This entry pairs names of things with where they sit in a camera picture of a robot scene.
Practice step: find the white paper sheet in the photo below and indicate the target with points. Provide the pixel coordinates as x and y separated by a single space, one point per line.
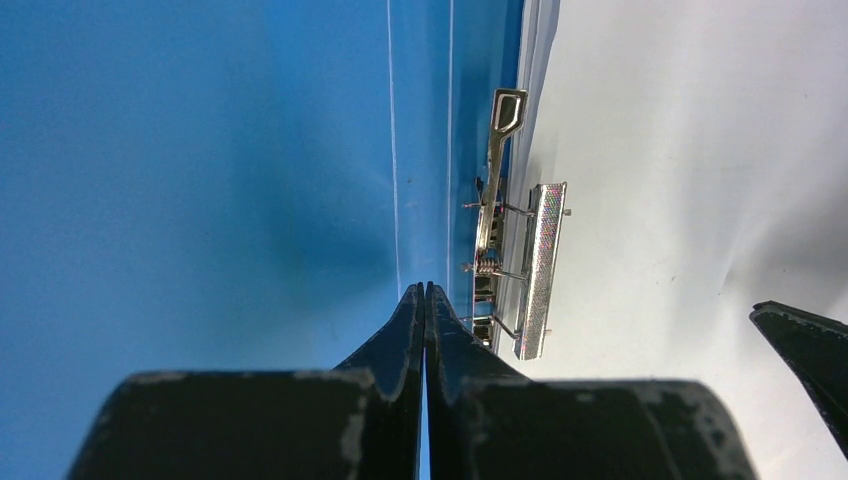
704 145

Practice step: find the blue file folder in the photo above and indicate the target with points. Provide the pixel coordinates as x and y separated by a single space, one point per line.
225 185

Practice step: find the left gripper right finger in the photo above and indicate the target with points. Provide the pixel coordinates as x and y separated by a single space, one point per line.
488 421

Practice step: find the metal spine folder clip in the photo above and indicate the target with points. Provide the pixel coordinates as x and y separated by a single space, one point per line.
516 242

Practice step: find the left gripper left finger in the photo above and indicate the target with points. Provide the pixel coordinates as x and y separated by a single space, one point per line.
358 420

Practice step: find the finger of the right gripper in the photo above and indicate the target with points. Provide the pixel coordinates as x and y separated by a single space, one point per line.
815 349

